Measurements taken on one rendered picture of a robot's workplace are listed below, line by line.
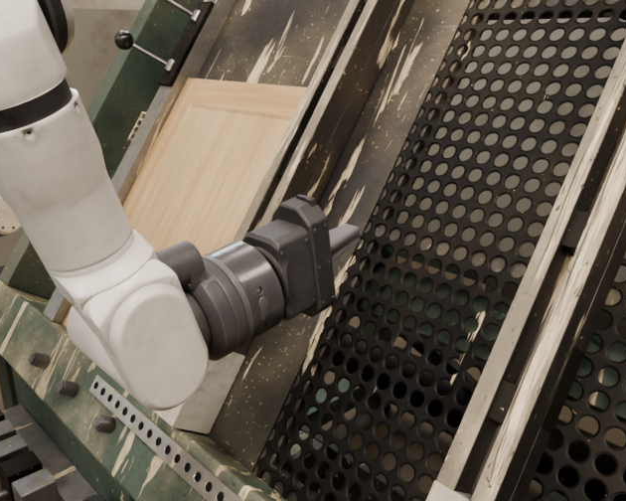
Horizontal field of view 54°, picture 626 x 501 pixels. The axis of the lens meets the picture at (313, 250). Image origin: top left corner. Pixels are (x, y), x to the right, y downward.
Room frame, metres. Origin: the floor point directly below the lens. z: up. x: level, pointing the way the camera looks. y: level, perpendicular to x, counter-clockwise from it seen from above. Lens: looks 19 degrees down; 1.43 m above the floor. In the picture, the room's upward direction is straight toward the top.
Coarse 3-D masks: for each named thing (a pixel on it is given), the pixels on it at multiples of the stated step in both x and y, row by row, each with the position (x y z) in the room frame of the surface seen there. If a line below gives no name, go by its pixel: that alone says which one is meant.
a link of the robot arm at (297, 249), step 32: (288, 224) 0.56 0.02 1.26; (320, 224) 0.55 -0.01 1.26; (224, 256) 0.50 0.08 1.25; (256, 256) 0.50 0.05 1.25; (288, 256) 0.52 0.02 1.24; (320, 256) 0.55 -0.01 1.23; (256, 288) 0.48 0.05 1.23; (288, 288) 0.52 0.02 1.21; (320, 288) 0.55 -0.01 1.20; (256, 320) 0.47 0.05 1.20; (288, 320) 0.53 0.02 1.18
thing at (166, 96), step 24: (216, 0) 1.39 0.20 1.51; (216, 24) 1.38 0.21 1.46; (192, 48) 1.34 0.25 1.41; (192, 72) 1.34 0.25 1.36; (168, 96) 1.30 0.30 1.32; (144, 120) 1.30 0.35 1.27; (144, 144) 1.25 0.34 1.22; (120, 168) 1.25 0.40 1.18; (120, 192) 1.21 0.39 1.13; (48, 312) 1.12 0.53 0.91
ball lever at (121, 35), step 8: (120, 32) 1.31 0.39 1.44; (128, 32) 1.32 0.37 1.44; (120, 40) 1.30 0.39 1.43; (128, 40) 1.31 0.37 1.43; (120, 48) 1.31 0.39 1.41; (128, 48) 1.31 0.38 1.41; (136, 48) 1.32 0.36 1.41; (152, 56) 1.32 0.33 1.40; (168, 64) 1.32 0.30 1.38; (168, 72) 1.32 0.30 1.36
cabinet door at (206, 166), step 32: (192, 96) 1.27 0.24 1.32; (224, 96) 1.20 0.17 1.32; (256, 96) 1.13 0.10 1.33; (288, 96) 1.07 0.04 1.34; (192, 128) 1.21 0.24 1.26; (224, 128) 1.15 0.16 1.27; (256, 128) 1.08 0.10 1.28; (160, 160) 1.21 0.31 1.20; (192, 160) 1.15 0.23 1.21; (224, 160) 1.09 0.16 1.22; (256, 160) 1.03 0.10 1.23; (160, 192) 1.16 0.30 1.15; (192, 192) 1.09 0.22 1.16; (224, 192) 1.04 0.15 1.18; (160, 224) 1.10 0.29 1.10; (192, 224) 1.04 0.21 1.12; (224, 224) 0.99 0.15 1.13; (64, 320) 1.11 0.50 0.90
